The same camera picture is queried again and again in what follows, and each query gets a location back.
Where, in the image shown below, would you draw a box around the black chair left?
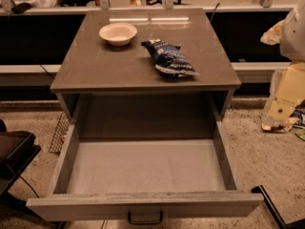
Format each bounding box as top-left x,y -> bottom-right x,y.
0,119 -> 41,209

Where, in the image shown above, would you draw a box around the black cable on floor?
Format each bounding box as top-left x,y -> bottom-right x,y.
15,175 -> 41,199

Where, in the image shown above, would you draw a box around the grey drawer cabinet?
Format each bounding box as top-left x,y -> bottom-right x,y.
51,9 -> 240,138

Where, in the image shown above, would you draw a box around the grey top drawer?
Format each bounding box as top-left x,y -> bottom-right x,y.
27,93 -> 263,224

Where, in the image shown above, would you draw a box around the wire mesh basket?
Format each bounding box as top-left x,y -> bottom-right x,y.
49,113 -> 69,156

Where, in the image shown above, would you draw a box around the blue chip bag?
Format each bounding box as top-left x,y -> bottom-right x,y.
141,39 -> 198,77

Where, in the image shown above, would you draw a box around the black metal leg right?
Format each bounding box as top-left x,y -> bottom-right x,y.
252,185 -> 305,229

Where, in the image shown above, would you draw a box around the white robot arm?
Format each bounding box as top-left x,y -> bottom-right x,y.
261,0 -> 305,131

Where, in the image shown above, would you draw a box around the white paper bowl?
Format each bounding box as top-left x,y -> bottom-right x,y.
99,23 -> 137,47

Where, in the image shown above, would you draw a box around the snack wrappers on floor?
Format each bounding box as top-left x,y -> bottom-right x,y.
292,110 -> 305,141

